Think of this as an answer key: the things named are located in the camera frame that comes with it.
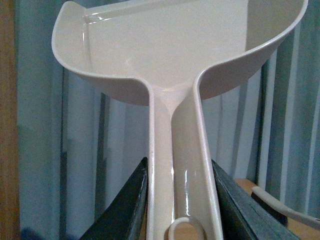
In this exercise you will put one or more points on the white hand brush black bristles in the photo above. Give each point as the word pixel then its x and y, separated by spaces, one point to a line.
pixel 281 212

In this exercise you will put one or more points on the white plastic dustpan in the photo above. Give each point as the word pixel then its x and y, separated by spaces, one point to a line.
pixel 170 55

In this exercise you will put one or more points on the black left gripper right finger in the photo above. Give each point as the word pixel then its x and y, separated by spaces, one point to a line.
pixel 242 217

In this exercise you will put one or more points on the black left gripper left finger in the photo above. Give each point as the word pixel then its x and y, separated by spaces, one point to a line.
pixel 123 219

